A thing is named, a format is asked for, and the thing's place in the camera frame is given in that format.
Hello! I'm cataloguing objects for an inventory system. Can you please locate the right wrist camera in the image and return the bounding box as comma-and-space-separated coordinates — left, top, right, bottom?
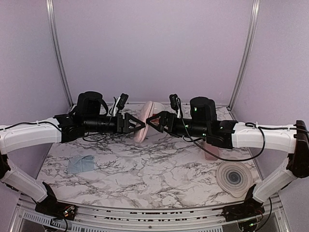
169, 94, 182, 118

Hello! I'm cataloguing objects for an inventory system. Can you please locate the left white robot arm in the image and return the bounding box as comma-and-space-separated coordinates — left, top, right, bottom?
0, 91, 145, 218

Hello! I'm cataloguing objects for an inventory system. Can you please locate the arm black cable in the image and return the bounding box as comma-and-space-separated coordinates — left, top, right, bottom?
0, 96, 119, 143
176, 96, 309, 162

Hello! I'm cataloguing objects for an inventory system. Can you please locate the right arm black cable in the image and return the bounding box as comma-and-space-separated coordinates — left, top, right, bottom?
176, 96, 309, 162

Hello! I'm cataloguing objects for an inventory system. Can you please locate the pink hard glasses case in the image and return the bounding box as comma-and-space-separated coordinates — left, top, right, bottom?
204, 142, 220, 161

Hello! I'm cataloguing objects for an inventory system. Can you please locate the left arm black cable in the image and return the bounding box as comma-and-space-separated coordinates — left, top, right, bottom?
0, 96, 119, 143

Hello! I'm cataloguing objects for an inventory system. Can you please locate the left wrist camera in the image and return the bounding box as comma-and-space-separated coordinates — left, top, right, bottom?
112, 93, 128, 116

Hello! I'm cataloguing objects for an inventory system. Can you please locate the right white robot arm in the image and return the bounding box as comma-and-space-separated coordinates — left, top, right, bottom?
146, 94, 309, 222

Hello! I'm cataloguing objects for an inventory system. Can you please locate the right aluminium frame post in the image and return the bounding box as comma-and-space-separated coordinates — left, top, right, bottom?
228, 0, 261, 111

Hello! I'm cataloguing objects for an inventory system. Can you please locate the orange white bowl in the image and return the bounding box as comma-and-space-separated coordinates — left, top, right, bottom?
153, 102, 165, 115

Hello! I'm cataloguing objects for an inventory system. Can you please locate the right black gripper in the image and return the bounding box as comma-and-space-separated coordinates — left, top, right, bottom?
146, 111, 209, 139

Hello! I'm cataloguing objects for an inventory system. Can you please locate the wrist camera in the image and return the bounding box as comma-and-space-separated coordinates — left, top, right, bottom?
169, 94, 182, 118
112, 93, 128, 116

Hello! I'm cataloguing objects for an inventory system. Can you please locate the front aluminium rail base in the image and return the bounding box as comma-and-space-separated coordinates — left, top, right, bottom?
8, 194, 290, 232

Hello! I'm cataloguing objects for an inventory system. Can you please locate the aluminium frame post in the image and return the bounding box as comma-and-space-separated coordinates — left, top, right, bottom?
46, 0, 73, 108
228, 0, 261, 111

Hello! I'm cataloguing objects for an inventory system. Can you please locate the pink soft glasses case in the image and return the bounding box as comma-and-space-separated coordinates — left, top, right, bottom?
133, 101, 155, 143

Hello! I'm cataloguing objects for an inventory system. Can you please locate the left aluminium frame post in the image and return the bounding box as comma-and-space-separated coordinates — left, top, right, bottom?
46, 0, 73, 108

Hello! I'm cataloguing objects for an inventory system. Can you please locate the grey swirl ceramic plate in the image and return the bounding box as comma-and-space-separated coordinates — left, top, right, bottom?
216, 161, 253, 198

